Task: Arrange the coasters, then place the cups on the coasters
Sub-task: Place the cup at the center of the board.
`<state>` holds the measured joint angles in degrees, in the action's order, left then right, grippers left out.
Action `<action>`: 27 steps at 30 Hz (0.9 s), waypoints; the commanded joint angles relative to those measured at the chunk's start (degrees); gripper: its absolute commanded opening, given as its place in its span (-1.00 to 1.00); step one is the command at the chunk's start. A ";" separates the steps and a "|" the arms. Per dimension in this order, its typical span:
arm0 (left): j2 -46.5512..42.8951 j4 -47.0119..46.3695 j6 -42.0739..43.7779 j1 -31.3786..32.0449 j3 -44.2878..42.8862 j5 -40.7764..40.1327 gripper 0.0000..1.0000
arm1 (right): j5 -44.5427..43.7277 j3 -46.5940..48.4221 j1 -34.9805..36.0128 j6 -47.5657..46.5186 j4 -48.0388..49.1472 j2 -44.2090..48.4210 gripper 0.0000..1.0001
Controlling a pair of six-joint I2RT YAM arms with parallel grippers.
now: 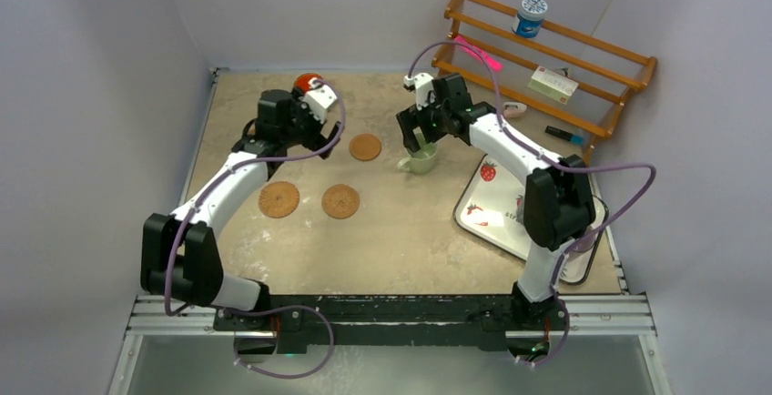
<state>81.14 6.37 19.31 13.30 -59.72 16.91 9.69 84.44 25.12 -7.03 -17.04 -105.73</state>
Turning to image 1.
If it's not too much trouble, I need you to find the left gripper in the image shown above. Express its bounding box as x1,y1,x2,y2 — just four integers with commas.
281,88,343,158

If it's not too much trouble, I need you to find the light green mug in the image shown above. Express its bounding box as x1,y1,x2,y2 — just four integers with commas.
396,144,438,175

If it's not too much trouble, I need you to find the orange mug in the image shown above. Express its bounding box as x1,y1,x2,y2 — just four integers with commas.
293,73,323,94

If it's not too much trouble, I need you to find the woven rattan coaster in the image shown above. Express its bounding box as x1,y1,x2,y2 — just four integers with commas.
259,181,300,218
321,184,361,219

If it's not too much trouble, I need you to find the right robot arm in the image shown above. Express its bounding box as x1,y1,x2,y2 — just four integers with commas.
396,73,596,329

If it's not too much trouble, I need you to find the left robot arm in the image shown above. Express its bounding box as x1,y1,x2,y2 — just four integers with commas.
140,76,345,330

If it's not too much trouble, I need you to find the pink highlighter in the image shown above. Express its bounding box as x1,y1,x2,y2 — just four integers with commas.
453,35,503,73

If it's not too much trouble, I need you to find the strawberry print tray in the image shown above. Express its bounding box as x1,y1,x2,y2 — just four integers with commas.
453,155,609,286

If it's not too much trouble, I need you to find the green white box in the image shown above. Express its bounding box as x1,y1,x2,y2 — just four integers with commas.
527,66,578,105

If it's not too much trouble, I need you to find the blue white jar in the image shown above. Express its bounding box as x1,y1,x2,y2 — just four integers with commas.
513,0,548,38

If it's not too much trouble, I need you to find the black blue marker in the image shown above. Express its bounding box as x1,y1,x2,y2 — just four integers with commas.
544,126,584,146

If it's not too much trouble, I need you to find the wooden tiered shelf rack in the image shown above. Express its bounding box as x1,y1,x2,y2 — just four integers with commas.
432,0,658,160

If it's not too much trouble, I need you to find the pink purple mug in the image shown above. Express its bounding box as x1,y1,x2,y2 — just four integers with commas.
570,226,597,254

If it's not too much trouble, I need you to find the black aluminium mounting rail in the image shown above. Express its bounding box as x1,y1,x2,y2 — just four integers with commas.
108,294,672,394

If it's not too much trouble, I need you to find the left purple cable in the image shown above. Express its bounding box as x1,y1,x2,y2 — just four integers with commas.
164,78,348,380

